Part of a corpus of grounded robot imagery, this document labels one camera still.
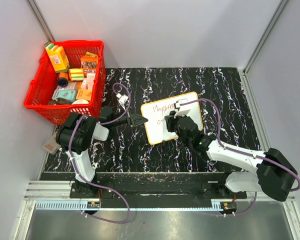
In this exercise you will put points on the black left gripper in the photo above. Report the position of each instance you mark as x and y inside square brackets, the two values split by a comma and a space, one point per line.
[134, 119]

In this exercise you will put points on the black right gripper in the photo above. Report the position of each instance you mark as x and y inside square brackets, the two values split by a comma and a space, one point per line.
[170, 120]

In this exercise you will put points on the white board with orange frame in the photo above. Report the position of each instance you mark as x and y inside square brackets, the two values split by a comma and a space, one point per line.
[157, 110]

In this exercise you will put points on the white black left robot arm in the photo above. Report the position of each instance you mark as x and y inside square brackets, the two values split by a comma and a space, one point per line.
[78, 130]

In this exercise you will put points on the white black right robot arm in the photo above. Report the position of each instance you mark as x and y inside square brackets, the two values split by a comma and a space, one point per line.
[269, 172]

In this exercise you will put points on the orange small packet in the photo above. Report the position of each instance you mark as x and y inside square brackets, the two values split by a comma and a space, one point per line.
[84, 94]

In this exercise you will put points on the pink white carton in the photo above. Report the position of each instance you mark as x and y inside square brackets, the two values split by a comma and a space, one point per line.
[88, 81]

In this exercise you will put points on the teal snack box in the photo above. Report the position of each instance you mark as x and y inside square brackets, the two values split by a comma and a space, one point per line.
[69, 95]

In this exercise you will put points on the orange snack box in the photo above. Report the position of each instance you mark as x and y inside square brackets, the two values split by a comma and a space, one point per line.
[89, 62]

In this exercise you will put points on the yellow green sponge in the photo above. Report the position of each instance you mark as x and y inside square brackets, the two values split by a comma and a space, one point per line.
[76, 74]

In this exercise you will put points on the red plastic shopping basket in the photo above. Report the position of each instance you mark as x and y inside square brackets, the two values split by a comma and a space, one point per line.
[42, 87]

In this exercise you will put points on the orange black bottle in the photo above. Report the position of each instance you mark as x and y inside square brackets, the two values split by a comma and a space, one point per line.
[63, 79]

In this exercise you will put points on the pink white small box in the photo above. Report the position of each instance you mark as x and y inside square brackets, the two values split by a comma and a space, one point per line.
[51, 145]

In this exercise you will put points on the yellow juice carton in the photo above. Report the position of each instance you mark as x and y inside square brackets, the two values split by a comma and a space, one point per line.
[57, 57]

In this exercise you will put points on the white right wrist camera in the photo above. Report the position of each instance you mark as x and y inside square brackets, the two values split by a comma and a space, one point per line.
[181, 108]

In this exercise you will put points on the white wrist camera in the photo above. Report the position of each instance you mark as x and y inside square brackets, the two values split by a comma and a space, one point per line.
[122, 98]
[181, 108]

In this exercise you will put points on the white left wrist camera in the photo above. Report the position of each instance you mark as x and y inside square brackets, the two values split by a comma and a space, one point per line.
[122, 98]

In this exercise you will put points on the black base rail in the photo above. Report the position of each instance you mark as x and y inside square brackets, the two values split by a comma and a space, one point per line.
[206, 185]

